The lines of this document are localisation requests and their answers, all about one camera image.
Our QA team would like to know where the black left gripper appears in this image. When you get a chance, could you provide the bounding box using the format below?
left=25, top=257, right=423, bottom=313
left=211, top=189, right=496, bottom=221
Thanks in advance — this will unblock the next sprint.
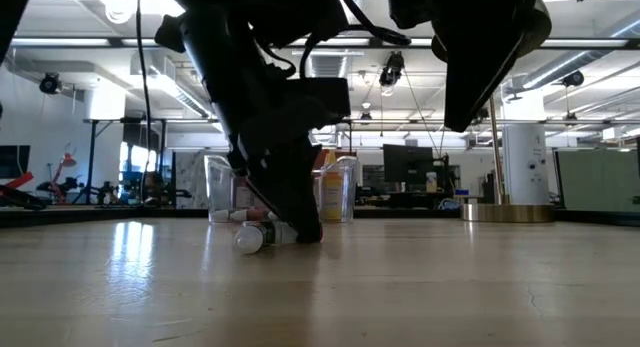
left=214, top=81, right=324, bottom=244

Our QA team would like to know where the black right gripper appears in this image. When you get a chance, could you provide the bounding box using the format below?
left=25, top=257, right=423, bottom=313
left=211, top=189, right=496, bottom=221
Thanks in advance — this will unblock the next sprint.
left=384, top=0, right=541, bottom=134

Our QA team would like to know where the large red-capped dye bottle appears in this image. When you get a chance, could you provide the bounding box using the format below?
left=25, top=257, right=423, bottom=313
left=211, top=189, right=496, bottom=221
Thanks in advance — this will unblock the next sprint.
left=232, top=176, right=257, bottom=211

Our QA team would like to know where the large yellow-banded orange bottle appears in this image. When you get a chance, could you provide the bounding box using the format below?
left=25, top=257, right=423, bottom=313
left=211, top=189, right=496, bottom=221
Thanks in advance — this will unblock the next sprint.
left=321, top=149, right=346, bottom=223

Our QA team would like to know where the clear plastic bin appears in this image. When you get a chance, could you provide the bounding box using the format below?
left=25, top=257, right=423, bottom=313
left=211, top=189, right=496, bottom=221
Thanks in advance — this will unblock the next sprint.
left=203, top=154, right=362, bottom=224

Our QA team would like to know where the white bottle red cap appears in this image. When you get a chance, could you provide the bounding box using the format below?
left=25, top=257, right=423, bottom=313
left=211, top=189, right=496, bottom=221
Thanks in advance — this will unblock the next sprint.
left=231, top=220, right=300, bottom=256

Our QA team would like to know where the black ceiling spotlight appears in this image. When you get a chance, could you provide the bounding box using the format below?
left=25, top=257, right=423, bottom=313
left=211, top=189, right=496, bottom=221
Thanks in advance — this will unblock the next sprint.
left=561, top=69, right=586, bottom=89
left=378, top=50, right=406, bottom=88
left=38, top=71, right=62, bottom=96

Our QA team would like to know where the white patterned panel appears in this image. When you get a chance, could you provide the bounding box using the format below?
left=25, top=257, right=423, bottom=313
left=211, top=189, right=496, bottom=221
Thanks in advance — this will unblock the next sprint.
left=173, top=150, right=209, bottom=210

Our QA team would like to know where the black computer monitor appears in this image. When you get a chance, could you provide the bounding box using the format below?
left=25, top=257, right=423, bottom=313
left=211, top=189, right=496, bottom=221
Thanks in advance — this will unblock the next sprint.
left=382, top=143, right=435, bottom=187

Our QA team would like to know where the white cylindrical tank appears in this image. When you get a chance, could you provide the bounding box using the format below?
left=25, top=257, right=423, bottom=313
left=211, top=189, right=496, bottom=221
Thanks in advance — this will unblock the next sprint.
left=501, top=122, right=550, bottom=206

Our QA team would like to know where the brass dome lamp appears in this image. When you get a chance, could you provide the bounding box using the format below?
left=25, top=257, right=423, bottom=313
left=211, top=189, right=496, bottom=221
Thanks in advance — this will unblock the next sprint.
left=430, top=0, right=555, bottom=224

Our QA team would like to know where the grey-green partition panel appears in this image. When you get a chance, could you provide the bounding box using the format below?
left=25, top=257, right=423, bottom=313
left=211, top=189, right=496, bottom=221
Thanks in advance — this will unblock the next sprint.
left=552, top=147, right=640, bottom=213

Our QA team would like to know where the black background robot rig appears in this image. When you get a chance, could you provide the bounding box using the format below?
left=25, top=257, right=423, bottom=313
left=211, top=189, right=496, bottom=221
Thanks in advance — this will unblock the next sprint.
left=34, top=167, right=194, bottom=207

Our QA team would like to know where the red desk lamp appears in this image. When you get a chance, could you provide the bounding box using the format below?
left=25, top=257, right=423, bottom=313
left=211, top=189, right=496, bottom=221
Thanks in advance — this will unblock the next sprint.
left=48, top=142, right=79, bottom=204

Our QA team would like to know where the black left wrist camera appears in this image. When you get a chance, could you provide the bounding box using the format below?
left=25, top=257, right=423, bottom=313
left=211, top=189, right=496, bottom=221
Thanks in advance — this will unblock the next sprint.
left=294, top=77, right=352, bottom=132

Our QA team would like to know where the silver ceiling duct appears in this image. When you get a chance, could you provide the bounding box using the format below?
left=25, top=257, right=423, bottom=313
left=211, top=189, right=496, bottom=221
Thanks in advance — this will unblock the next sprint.
left=294, top=46, right=366, bottom=143

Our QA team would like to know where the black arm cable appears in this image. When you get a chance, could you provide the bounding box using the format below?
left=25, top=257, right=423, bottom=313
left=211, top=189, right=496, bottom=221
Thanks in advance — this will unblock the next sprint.
left=133, top=0, right=154, bottom=204

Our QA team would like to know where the dark wall monitor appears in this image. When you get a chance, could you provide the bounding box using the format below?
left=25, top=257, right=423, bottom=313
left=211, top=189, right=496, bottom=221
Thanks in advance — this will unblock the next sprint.
left=0, top=144, right=32, bottom=181

